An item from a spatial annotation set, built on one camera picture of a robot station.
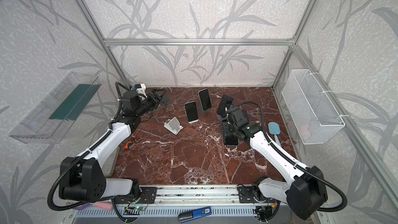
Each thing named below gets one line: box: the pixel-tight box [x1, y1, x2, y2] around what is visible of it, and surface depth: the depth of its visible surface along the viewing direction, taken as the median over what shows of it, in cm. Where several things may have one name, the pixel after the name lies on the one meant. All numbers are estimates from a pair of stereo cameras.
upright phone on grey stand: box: [197, 88, 212, 111], surface depth 101 cm
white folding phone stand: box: [163, 116, 184, 136], surface depth 96 cm
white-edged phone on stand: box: [184, 100, 199, 124], surface depth 99 cm
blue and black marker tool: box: [177, 205, 212, 223], surface depth 68 cm
